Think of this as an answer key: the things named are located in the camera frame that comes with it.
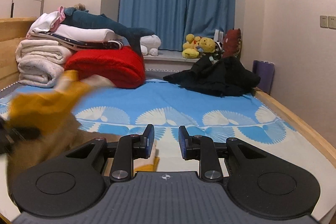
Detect cream folded quilt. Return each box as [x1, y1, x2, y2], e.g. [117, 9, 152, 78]
[15, 39, 74, 88]

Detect white window sill ledge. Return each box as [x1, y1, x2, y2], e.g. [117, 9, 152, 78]
[143, 50, 198, 73]

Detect teal shark plush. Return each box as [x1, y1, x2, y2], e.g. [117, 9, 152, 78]
[62, 7, 155, 56]

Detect red folded blanket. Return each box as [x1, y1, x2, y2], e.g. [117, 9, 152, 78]
[64, 46, 146, 89]

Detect white pink folded clothes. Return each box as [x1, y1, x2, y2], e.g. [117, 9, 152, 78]
[26, 6, 66, 38]

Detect beige and mustard jacket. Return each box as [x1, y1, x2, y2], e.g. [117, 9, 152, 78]
[4, 69, 161, 188]

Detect yellow plush toys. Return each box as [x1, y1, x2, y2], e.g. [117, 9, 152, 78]
[182, 34, 217, 59]

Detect purple bag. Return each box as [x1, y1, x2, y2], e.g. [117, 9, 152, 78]
[252, 60, 275, 94]

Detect black clothing pile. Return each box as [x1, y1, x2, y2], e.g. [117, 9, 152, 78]
[163, 56, 261, 97]

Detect dark red patterned cushion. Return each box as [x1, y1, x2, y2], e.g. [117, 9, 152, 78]
[223, 28, 242, 58]

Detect white folded bedding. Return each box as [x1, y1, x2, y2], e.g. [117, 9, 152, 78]
[27, 23, 162, 57]

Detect blue white patterned bed sheet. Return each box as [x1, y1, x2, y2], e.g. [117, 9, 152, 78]
[0, 78, 336, 222]

